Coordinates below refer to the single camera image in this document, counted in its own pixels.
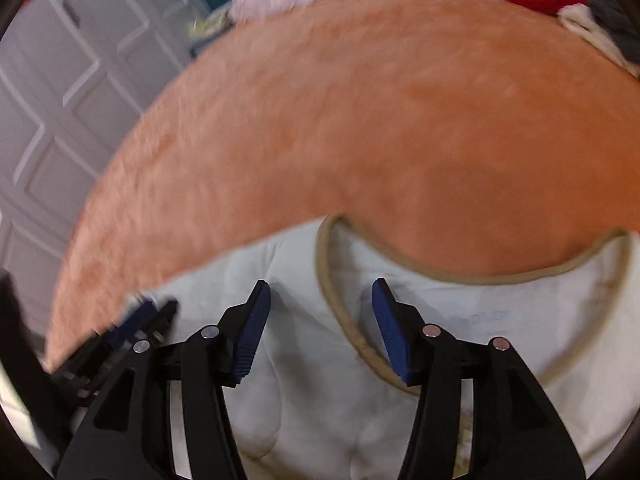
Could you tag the white quilted jacket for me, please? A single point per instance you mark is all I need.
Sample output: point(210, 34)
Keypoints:
point(310, 410)

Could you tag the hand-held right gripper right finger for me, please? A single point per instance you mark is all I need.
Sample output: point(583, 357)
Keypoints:
point(395, 340)

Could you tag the orange fleece blanket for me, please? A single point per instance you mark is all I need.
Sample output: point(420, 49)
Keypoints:
point(350, 135)

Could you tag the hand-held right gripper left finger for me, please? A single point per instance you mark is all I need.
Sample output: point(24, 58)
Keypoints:
point(252, 335)

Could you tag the white fleece cloth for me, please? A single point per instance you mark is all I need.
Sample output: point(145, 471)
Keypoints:
point(585, 25)

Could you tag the white panelled wardrobe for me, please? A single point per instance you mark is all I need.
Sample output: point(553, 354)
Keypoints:
point(75, 110)

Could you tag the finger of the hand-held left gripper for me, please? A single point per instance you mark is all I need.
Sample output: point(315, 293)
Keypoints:
point(132, 322)

